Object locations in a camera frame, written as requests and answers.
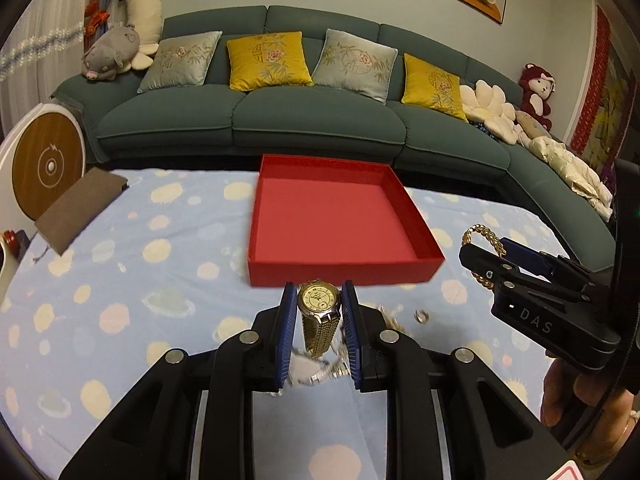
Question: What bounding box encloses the gold chain bracelet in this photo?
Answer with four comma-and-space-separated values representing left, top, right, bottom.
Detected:
460, 225, 508, 291

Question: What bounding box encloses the gold wrist watch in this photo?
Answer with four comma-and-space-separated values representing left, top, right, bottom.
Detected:
297, 280, 341, 359

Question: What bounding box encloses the silver chain necklace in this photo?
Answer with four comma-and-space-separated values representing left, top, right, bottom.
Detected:
294, 303, 402, 389

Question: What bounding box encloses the right hand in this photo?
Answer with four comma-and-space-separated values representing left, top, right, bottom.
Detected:
540, 351, 639, 466

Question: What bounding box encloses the cream satin blanket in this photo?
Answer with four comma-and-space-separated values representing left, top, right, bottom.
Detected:
527, 136, 613, 222

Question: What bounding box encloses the red cardboard tray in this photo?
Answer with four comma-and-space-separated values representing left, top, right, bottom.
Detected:
247, 155, 445, 287

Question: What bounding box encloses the beige plush toy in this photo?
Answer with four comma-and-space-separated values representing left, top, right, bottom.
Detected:
515, 110, 550, 140

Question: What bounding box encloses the blue patterned tablecloth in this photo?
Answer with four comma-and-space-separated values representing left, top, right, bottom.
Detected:
1, 170, 562, 479

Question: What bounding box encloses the white flower cushion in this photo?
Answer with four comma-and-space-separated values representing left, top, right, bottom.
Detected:
460, 79, 522, 145

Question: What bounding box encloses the red monkey plush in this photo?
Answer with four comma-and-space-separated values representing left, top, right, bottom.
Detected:
518, 63, 555, 132

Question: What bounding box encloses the right yellow embroidered cushion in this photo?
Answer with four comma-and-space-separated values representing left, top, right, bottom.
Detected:
401, 53, 468, 122

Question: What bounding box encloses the yellow embroidered cushion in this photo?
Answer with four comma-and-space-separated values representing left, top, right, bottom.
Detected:
227, 32, 314, 92
401, 53, 468, 122

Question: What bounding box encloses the brown suede pouch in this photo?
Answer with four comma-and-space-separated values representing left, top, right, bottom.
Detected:
35, 168, 128, 256

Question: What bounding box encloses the dark green sofa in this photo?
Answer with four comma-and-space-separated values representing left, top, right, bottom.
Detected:
49, 5, 618, 271

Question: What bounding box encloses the right grey embroidered cushion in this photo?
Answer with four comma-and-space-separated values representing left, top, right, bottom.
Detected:
311, 28, 398, 104

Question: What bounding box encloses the grey embroidered cushion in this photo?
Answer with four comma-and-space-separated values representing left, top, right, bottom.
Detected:
311, 28, 398, 104
138, 32, 222, 94

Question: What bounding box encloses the left yellow embroidered cushion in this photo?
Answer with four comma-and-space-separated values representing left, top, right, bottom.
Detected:
227, 32, 314, 92

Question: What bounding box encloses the left grey embroidered cushion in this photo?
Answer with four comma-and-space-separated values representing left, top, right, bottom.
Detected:
138, 32, 222, 94

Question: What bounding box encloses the round white wood device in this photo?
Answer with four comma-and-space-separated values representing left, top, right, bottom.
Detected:
0, 103, 86, 237

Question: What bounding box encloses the grey pig plush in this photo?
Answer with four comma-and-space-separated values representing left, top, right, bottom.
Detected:
81, 26, 140, 81

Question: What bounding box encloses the red curtain tie ornament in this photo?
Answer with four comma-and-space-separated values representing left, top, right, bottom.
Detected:
84, 0, 110, 38

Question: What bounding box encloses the white curtain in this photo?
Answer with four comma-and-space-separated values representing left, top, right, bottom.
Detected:
1, 0, 103, 133

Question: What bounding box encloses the white long plush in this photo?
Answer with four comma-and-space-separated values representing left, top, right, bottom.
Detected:
125, 0, 164, 70

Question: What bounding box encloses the red wall hanging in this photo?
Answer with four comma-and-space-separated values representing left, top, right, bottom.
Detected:
570, 6, 637, 174

